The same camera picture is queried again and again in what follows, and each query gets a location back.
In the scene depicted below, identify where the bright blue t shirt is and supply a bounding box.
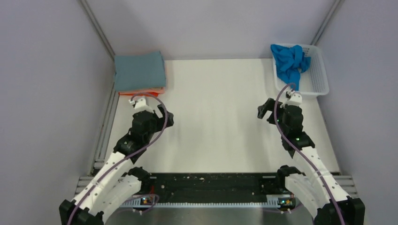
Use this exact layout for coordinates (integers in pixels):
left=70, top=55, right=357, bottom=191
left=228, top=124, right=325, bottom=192
left=270, top=44, right=311, bottom=91

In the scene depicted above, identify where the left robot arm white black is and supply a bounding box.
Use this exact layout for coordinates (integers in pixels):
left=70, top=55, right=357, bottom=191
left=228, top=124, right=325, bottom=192
left=59, top=101, right=174, bottom=225

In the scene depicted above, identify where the white plastic laundry basket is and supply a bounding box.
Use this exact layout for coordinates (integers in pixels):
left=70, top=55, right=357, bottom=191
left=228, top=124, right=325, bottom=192
left=272, top=44, right=329, bottom=97

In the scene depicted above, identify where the aluminium frame rail front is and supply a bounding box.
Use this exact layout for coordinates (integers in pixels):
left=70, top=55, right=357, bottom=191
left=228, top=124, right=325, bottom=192
left=74, top=175, right=359, bottom=198

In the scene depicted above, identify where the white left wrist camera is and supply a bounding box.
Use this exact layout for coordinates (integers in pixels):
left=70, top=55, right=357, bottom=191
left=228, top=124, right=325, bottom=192
left=129, top=96, right=155, bottom=114

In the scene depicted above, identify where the aluminium frame post right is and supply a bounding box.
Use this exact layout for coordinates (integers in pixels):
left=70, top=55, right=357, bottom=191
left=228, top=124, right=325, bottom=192
left=310, top=0, right=345, bottom=45

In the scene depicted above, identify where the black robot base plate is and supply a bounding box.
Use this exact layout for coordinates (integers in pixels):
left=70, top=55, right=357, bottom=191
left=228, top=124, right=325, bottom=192
left=137, top=173, right=299, bottom=208

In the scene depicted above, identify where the grey blue t shirt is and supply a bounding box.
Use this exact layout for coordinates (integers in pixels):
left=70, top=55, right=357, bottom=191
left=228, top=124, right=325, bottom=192
left=114, top=51, right=167, bottom=92

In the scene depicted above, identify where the white slotted cable duct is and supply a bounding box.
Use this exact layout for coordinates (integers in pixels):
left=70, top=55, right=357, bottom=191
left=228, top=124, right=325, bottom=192
left=118, top=197, right=281, bottom=209

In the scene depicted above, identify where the aluminium frame post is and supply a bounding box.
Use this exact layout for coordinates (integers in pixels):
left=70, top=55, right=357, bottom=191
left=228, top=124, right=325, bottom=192
left=78, top=0, right=115, bottom=61
left=310, top=0, right=345, bottom=45

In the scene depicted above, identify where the orange folded t shirt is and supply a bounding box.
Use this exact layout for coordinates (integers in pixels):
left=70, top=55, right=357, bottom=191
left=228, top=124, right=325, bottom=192
left=118, top=89, right=160, bottom=97

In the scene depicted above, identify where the aluminium side rail left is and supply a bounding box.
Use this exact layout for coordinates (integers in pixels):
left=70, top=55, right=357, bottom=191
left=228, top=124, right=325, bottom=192
left=91, top=85, right=119, bottom=172

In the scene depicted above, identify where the pink folded t shirt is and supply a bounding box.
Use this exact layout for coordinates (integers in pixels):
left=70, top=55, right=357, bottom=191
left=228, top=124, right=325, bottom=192
left=150, top=63, right=168, bottom=94

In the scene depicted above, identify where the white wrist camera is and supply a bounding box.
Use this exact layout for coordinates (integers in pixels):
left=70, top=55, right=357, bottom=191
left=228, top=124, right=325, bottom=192
left=284, top=90, right=303, bottom=106
left=129, top=96, right=155, bottom=114

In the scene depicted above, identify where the aluminium frame post left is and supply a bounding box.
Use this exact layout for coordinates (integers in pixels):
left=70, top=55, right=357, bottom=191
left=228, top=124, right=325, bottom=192
left=78, top=0, right=115, bottom=61

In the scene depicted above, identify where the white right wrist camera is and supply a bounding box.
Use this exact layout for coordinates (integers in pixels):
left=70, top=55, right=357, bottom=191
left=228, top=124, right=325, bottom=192
left=284, top=90, right=303, bottom=106

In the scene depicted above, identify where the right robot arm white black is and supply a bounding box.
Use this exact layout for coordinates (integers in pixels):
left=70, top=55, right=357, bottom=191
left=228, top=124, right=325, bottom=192
left=257, top=98, right=365, bottom=225

